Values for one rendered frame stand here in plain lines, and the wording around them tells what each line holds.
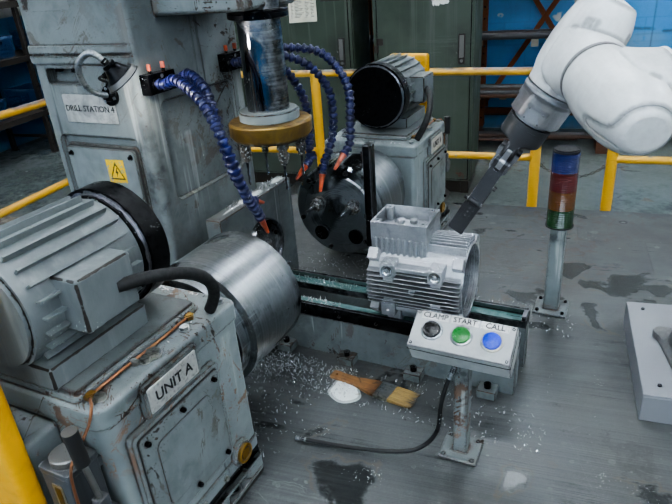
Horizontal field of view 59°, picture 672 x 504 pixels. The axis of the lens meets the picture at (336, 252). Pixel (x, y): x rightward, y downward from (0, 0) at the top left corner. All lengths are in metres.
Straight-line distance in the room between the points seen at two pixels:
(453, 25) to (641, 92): 3.52
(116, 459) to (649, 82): 0.82
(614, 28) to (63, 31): 1.02
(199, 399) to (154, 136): 0.60
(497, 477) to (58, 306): 0.77
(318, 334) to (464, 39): 3.17
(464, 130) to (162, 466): 3.80
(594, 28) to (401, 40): 3.46
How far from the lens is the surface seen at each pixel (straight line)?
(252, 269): 1.10
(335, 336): 1.39
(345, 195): 1.54
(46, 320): 0.79
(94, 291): 0.78
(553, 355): 1.45
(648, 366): 1.36
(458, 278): 1.20
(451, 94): 4.39
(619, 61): 0.90
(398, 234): 1.22
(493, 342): 0.99
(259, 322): 1.07
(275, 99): 1.28
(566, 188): 1.45
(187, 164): 1.41
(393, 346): 1.34
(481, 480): 1.14
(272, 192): 1.47
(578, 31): 0.98
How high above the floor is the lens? 1.63
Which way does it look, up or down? 26 degrees down
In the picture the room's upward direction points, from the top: 4 degrees counter-clockwise
